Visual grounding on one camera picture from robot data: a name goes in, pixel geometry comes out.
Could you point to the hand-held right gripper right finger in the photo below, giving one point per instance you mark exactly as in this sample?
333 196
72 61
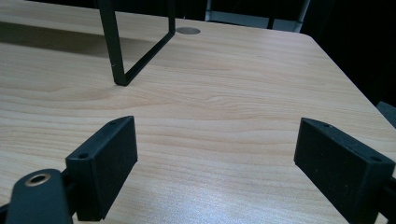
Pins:
342 168

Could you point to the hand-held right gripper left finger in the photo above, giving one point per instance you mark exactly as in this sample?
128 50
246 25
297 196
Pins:
102 169

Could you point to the dark grey chair edge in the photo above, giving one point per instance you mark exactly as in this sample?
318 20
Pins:
387 112

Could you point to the black metal stand frame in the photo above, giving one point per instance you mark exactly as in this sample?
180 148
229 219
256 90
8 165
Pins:
115 49

